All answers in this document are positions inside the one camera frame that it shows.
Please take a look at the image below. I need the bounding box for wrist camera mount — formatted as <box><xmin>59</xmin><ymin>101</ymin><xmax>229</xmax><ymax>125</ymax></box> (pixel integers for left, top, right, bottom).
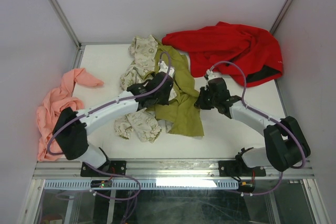
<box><xmin>159</xmin><ymin>61</ymin><xmax>175</xmax><ymax>78</ymax></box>
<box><xmin>204</xmin><ymin>69</ymin><xmax>216</xmax><ymax>81</ymax></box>

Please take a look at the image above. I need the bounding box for cream green patterned jacket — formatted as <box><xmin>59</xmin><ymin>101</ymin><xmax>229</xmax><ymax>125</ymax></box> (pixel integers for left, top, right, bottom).
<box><xmin>114</xmin><ymin>35</ymin><xmax>204</xmax><ymax>143</ymax></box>

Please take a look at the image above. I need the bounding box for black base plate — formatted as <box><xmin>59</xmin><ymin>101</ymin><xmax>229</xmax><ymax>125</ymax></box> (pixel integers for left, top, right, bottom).
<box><xmin>218</xmin><ymin>160</ymin><xmax>266</xmax><ymax>177</ymax></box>
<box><xmin>80</xmin><ymin>160</ymin><xmax>127</xmax><ymax>177</ymax></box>

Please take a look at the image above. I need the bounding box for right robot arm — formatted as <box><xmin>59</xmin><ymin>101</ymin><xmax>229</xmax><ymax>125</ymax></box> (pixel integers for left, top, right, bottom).
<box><xmin>194</xmin><ymin>78</ymin><xmax>311</xmax><ymax>175</ymax></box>

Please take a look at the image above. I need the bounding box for white slotted cable duct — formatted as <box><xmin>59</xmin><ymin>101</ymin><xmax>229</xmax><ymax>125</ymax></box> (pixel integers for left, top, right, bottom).
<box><xmin>44</xmin><ymin>177</ymin><xmax>239</xmax><ymax>190</ymax></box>

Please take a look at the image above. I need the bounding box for red garment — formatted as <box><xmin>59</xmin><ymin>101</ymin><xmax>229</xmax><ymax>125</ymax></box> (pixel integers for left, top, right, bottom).
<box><xmin>162</xmin><ymin>22</ymin><xmax>284</xmax><ymax>87</ymax></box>

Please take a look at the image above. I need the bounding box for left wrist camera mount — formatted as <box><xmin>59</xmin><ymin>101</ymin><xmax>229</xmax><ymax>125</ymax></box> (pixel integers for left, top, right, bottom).
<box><xmin>159</xmin><ymin>61</ymin><xmax>175</xmax><ymax>78</ymax></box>

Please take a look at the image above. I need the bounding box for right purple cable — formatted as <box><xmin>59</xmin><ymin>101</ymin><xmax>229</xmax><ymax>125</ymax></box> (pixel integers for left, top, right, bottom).
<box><xmin>207</xmin><ymin>61</ymin><xmax>308</xmax><ymax>197</ymax></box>

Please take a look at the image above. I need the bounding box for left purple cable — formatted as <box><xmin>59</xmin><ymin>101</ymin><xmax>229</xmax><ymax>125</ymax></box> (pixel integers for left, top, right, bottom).
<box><xmin>46</xmin><ymin>51</ymin><xmax>175</xmax><ymax>224</ymax></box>

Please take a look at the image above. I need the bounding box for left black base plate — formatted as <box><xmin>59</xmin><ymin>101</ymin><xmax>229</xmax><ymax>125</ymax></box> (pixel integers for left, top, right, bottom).
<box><xmin>80</xmin><ymin>160</ymin><xmax>127</xmax><ymax>177</ymax></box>

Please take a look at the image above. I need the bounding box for right aluminium corner post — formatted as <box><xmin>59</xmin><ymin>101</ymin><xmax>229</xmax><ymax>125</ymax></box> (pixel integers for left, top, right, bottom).
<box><xmin>269</xmin><ymin>0</ymin><xmax>294</xmax><ymax>35</ymax></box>

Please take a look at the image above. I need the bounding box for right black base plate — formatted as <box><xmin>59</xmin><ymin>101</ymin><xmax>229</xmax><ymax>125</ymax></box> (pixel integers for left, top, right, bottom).
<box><xmin>218</xmin><ymin>160</ymin><xmax>266</xmax><ymax>177</ymax></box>

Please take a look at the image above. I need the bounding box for aluminium corner post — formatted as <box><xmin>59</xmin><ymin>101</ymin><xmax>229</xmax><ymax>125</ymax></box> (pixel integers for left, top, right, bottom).
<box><xmin>269</xmin><ymin>0</ymin><xmax>294</xmax><ymax>35</ymax></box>
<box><xmin>48</xmin><ymin>0</ymin><xmax>81</xmax><ymax>49</ymax></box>

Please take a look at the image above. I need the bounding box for aluminium front rail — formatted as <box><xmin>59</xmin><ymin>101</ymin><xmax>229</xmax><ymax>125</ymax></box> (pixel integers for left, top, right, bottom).
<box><xmin>33</xmin><ymin>157</ymin><xmax>315</xmax><ymax>180</ymax></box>

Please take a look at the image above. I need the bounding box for left aluminium corner post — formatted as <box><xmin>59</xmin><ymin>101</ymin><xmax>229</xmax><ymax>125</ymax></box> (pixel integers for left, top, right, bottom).
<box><xmin>48</xmin><ymin>0</ymin><xmax>81</xmax><ymax>49</ymax></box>

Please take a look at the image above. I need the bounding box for pink garment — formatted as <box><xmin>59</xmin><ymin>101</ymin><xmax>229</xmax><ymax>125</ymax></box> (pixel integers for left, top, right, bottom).
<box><xmin>36</xmin><ymin>68</ymin><xmax>104</xmax><ymax>162</ymax></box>

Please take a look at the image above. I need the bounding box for purple cable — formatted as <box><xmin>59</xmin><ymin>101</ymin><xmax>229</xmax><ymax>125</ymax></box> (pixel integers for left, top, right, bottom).
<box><xmin>46</xmin><ymin>51</ymin><xmax>175</xmax><ymax>224</ymax></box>
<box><xmin>207</xmin><ymin>61</ymin><xmax>308</xmax><ymax>197</ymax></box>

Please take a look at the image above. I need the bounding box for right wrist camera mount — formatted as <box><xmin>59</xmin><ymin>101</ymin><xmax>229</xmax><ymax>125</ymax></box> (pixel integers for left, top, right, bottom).
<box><xmin>204</xmin><ymin>69</ymin><xmax>216</xmax><ymax>81</ymax></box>

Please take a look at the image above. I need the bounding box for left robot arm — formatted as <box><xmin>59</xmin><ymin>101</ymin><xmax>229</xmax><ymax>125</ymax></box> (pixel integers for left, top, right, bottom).
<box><xmin>47</xmin><ymin>72</ymin><xmax>173</xmax><ymax>176</ymax></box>

